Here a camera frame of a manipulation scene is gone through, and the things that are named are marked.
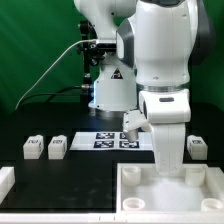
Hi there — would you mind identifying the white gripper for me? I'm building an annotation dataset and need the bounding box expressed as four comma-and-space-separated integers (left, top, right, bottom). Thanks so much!
139, 89, 191, 175

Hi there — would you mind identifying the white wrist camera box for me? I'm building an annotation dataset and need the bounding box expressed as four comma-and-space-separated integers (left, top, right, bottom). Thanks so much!
123, 110, 150, 142

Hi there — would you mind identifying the white square table top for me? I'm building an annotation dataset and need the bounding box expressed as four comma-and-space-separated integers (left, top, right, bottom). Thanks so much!
116, 163, 224, 213

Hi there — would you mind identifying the black base cable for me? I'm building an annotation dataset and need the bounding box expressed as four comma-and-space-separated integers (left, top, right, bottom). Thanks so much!
19, 84, 95, 107

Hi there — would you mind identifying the white tag sheet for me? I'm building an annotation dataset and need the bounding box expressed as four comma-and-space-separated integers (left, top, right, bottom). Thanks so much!
70, 132, 152, 151

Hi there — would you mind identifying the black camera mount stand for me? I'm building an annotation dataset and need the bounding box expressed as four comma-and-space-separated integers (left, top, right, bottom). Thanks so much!
77, 21, 116, 103

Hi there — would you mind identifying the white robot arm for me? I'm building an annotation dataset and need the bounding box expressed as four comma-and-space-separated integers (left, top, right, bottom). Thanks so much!
74, 0, 211, 174

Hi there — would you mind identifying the white left obstacle block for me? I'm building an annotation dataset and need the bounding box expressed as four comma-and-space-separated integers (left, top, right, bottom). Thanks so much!
0, 167, 15, 204

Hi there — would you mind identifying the white front obstacle bar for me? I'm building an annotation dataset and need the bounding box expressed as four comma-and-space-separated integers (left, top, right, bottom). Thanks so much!
0, 212, 224, 224

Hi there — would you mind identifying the grey camera cable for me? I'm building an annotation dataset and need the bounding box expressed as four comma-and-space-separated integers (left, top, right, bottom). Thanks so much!
14, 39, 98, 111

